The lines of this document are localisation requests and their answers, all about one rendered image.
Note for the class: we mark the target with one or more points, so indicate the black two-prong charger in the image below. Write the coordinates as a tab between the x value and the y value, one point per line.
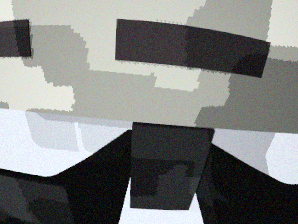
166	164

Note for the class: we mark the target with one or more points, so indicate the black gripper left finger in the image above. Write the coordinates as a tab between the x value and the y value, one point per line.
90	192

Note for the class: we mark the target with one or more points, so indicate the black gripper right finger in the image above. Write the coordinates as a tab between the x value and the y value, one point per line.
232	192

